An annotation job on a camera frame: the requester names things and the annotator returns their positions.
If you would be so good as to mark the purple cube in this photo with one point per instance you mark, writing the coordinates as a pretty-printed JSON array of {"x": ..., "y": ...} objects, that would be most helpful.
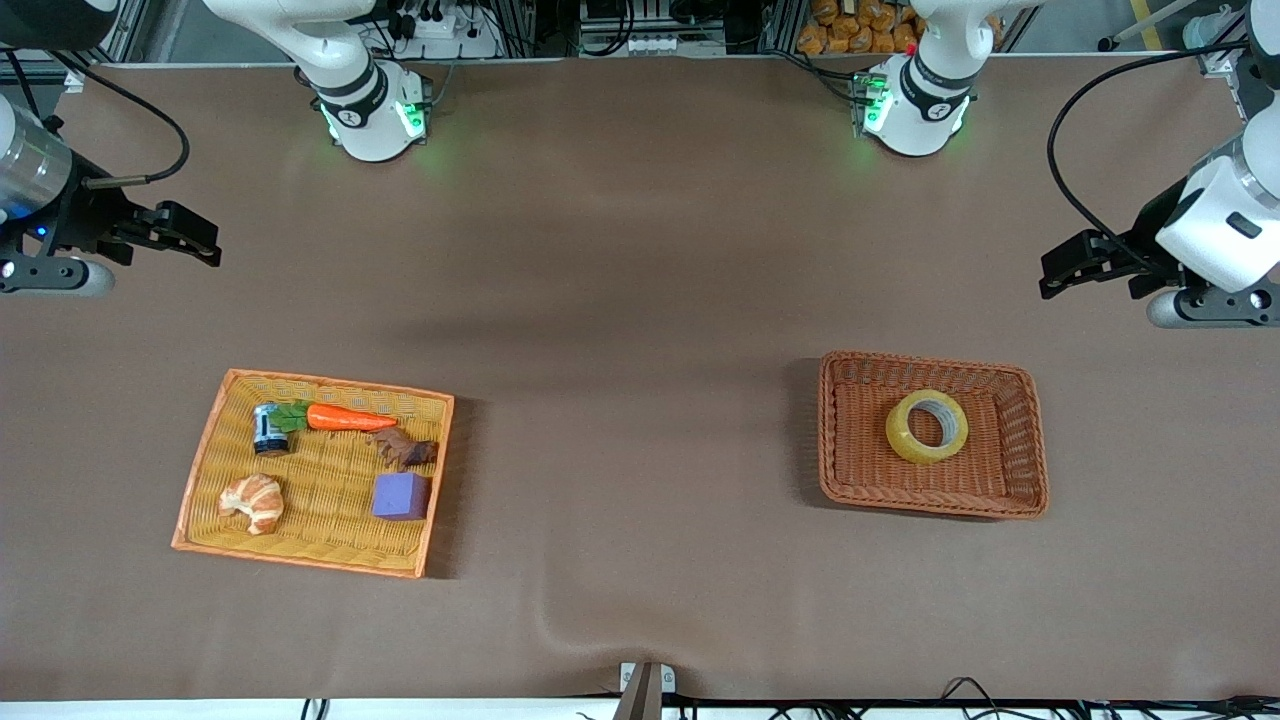
[{"x": 400, "y": 497}]

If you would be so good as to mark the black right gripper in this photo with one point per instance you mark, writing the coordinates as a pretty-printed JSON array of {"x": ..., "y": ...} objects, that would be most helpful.
[{"x": 82, "y": 222}]

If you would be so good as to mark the aluminium frame rail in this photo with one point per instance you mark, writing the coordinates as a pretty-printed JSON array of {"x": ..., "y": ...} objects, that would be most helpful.
[{"x": 135, "y": 25}]

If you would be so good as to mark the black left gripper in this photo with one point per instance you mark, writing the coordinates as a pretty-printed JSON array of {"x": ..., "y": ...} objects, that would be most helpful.
[{"x": 1142, "y": 241}]

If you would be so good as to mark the toy croissant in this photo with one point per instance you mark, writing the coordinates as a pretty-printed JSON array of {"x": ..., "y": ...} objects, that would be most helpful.
[{"x": 255, "y": 502}]

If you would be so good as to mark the orange toy carrot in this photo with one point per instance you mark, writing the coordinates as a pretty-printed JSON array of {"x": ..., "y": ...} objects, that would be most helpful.
[{"x": 345, "y": 418}]

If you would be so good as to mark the small white socket strip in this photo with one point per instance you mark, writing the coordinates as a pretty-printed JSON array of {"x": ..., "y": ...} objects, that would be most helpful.
[{"x": 652, "y": 45}]

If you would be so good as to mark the brown table cloth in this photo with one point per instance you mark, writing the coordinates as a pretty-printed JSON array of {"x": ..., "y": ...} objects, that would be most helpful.
[{"x": 640, "y": 250}]

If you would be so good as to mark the small dark tin can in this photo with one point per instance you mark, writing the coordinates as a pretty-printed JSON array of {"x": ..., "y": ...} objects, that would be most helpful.
[{"x": 268, "y": 432}]

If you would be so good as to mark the brown wicker basket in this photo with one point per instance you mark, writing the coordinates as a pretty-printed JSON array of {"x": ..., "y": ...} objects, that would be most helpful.
[{"x": 860, "y": 470}]

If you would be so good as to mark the brown toy piece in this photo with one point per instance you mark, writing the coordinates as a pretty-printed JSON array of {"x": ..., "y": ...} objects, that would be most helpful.
[{"x": 402, "y": 448}]

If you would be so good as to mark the white power strip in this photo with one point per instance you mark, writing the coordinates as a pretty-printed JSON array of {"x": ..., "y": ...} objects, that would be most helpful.
[{"x": 450, "y": 45}]

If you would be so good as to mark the yellow packing tape roll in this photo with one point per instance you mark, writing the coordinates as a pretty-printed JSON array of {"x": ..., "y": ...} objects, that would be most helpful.
[{"x": 900, "y": 440}]

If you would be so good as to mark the pile of orange snacks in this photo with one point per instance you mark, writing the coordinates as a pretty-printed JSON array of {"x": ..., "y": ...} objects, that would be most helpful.
[{"x": 850, "y": 35}]

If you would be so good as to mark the orange yellow woven tray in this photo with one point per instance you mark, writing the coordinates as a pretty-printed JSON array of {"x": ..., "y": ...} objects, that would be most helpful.
[{"x": 320, "y": 500}]

